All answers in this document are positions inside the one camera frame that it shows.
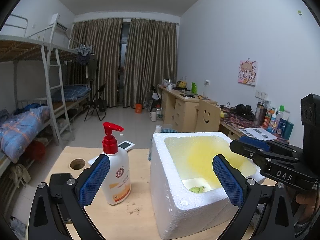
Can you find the printed paper sheet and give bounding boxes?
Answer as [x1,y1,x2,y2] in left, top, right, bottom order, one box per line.
[239,127,277,140]

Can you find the dark thermos bottle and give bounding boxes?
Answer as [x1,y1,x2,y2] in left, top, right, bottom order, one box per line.
[254,101,265,125]

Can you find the teal box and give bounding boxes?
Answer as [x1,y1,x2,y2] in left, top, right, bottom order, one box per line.
[282,121,294,140]

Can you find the black headphones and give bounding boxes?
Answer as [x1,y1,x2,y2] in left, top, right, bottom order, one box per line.
[235,104,254,121]

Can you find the wooden smiley chair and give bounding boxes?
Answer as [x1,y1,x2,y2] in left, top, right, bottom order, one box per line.
[195,100,221,132]

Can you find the white styrofoam box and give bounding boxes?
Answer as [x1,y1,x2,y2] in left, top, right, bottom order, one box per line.
[150,132,265,239]

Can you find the anime girl poster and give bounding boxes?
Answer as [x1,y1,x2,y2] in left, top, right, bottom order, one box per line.
[238,59,258,86]

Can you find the red pump lotion bottle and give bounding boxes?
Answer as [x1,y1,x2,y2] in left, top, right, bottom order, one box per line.
[102,122,131,205]

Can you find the green plastic stand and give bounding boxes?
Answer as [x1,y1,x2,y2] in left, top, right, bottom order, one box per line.
[191,82,197,94]

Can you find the wooden desk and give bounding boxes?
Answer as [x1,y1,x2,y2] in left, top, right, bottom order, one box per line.
[158,84,218,132]

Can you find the blue plaid blanket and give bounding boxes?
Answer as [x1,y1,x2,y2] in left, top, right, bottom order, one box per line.
[1,106,50,163]

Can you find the white mug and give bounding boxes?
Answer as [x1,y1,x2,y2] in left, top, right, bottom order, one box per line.
[149,111,157,122]

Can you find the white phone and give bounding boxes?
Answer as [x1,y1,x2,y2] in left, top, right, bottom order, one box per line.
[118,140,135,152]

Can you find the metal bunk bed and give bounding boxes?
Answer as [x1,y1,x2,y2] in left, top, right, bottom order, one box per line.
[0,13,97,181]

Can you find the brown curtains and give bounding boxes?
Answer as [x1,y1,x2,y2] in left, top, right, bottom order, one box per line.
[71,18,177,108]

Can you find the air conditioner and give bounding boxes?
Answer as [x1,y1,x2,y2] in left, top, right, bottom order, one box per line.
[49,14,68,31]

